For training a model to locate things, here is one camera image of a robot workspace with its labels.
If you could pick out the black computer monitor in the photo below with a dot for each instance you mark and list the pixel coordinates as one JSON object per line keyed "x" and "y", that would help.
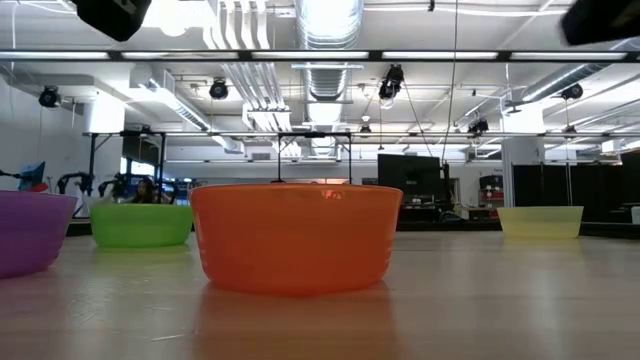
{"x": 410, "y": 175}

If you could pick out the black background robot arm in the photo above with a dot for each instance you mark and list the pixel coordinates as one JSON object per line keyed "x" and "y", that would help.
{"x": 119, "y": 182}
{"x": 75, "y": 177}

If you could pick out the green plastic bowl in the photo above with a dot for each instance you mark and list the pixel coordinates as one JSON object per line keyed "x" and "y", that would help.
{"x": 140, "y": 225}

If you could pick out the orange plastic bowl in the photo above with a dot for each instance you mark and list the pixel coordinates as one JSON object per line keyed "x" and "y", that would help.
{"x": 295, "y": 240}

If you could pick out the silver ventilation duct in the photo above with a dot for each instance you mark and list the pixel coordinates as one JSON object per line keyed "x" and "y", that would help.
{"x": 327, "y": 25}

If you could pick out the overhead light bar frame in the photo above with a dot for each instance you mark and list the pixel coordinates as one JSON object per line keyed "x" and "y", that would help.
{"x": 245, "y": 55}

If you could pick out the white pillar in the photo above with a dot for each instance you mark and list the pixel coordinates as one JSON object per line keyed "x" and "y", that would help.
{"x": 522, "y": 165}

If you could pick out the black metal station frame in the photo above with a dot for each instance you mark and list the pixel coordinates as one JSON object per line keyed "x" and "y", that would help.
{"x": 162, "y": 165}

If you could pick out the yellow plastic bowl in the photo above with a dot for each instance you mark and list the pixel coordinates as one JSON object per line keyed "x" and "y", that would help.
{"x": 540, "y": 222}

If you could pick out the purple plastic bowl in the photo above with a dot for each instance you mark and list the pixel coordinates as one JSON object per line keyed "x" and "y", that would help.
{"x": 30, "y": 235}

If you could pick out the black partition wall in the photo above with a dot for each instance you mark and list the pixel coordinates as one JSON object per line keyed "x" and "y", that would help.
{"x": 550, "y": 192}

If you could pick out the person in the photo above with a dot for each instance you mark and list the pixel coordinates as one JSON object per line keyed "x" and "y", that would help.
{"x": 145, "y": 192}

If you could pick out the black ceiling spotlight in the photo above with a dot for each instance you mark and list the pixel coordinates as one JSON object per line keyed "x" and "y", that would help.
{"x": 218, "y": 90}
{"x": 572, "y": 92}
{"x": 49, "y": 96}

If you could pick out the black table edge frame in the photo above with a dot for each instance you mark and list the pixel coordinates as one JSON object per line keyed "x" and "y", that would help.
{"x": 450, "y": 226}

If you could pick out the black overhead camera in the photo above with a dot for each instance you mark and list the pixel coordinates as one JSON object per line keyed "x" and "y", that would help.
{"x": 392, "y": 80}

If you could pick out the blue background object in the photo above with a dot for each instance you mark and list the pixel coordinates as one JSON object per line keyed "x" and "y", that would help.
{"x": 32, "y": 172}

